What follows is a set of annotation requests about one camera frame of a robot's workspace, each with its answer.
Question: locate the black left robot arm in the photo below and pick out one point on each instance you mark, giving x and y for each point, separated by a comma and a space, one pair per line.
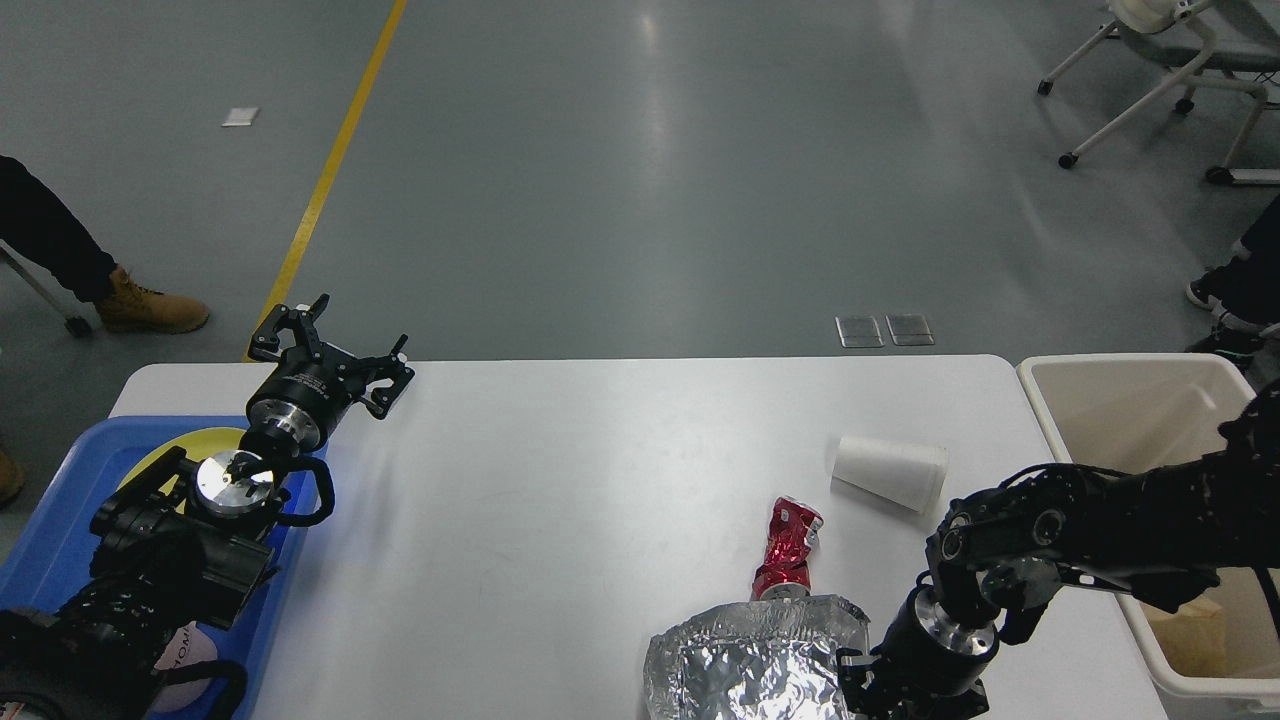
187, 541

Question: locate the seated person black shoe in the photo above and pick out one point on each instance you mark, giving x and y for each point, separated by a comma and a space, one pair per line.
1206, 291

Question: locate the left floor outlet cover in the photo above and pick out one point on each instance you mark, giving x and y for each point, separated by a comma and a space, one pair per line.
859, 331

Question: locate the right floor outlet cover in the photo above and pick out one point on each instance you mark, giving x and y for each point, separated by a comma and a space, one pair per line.
909, 330

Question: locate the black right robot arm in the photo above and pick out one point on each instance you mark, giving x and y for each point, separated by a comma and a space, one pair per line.
998, 557

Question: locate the aluminium foil tray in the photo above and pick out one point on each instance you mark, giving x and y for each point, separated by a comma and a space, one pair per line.
767, 659

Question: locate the white office chair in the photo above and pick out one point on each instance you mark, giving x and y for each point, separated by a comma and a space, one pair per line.
1226, 45

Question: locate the black trouser leg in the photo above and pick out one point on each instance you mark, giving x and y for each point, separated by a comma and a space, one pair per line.
40, 227

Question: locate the black green sneaker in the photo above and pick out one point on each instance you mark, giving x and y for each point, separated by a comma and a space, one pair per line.
1237, 346

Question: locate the yellow plate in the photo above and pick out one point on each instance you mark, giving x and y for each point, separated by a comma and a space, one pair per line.
198, 444

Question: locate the brown paper napkin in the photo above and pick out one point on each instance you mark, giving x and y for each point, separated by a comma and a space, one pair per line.
1193, 638

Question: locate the blue plastic tray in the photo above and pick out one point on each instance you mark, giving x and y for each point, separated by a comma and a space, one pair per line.
51, 559

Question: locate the beige plastic bin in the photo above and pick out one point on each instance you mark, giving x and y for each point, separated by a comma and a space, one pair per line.
1135, 412

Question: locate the crushed red soda can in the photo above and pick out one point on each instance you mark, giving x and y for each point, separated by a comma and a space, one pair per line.
791, 536

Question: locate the pink mug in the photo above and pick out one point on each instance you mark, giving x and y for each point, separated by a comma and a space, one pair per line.
189, 646

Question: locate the grey chair leg caster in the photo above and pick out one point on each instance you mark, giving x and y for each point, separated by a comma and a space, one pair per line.
76, 325

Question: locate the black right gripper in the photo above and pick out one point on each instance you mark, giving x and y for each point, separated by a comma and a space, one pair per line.
927, 666

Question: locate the tan work boot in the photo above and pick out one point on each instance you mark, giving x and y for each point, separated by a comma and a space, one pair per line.
129, 307

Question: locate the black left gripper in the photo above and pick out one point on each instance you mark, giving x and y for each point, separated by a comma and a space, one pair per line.
302, 401

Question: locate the floor outlet cover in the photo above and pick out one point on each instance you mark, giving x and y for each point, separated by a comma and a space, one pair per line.
859, 331
909, 330

